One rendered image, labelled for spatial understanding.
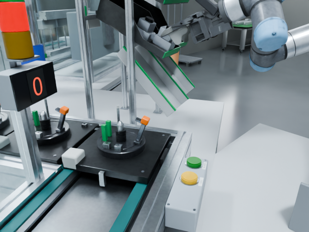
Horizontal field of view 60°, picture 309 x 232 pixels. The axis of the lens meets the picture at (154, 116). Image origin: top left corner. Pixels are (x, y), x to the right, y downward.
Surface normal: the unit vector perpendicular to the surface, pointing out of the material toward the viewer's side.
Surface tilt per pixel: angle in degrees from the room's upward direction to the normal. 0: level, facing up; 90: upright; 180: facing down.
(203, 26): 89
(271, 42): 135
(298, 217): 90
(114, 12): 90
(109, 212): 0
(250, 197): 0
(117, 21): 90
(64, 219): 0
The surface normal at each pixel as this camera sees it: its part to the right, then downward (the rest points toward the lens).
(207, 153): 0.00, -0.91
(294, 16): -0.70, 0.29
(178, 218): -0.29, 0.39
